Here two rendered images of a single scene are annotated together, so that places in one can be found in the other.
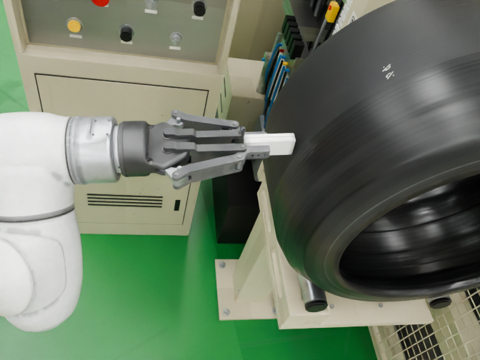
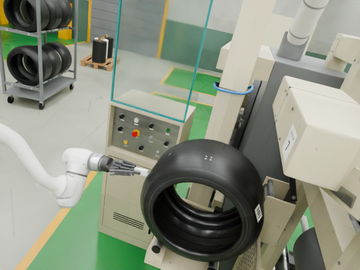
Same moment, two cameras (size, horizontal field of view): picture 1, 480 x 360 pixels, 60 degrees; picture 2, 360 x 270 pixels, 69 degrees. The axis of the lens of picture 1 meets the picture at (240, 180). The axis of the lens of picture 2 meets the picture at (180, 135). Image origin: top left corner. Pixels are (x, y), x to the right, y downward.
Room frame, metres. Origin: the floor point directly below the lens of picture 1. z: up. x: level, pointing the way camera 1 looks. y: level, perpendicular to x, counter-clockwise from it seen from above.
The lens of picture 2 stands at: (-0.37, -0.66, 1.97)
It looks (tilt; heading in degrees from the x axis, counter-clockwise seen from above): 26 degrees down; 31
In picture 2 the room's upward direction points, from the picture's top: 13 degrees clockwise
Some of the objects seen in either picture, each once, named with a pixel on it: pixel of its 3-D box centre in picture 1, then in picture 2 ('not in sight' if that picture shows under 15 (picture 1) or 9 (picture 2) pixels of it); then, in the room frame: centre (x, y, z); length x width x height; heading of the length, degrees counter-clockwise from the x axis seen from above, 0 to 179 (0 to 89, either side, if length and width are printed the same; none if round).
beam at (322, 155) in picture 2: not in sight; (320, 122); (0.58, -0.61, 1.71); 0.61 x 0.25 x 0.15; 21
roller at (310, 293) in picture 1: (299, 231); (166, 225); (0.54, -0.16, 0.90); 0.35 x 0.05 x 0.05; 21
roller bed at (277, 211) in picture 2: not in sight; (270, 210); (0.94, -0.57, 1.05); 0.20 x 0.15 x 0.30; 21
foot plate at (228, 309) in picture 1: (248, 287); not in sight; (0.83, -0.18, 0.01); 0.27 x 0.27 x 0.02; 21
